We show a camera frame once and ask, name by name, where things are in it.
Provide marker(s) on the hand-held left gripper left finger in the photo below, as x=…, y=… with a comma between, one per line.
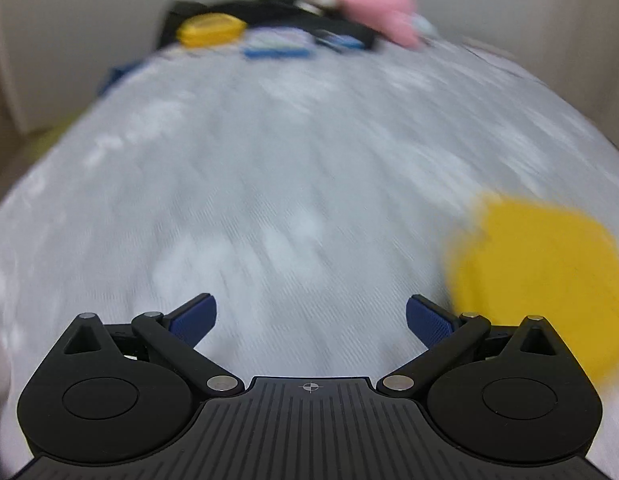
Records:
x=195, y=316

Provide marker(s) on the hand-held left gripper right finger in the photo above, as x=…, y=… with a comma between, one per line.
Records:
x=428, y=316

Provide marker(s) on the yellow container lid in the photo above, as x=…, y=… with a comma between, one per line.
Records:
x=534, y=260

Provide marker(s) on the blue cloth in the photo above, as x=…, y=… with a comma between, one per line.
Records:
x=122, y=75

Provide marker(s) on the flat blue box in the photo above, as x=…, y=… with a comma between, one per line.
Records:
x=277, y=52

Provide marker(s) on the dark bag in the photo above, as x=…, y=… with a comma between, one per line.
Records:
x=269, y=7

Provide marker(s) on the pink plush toy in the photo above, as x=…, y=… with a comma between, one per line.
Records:
x=369, y=0

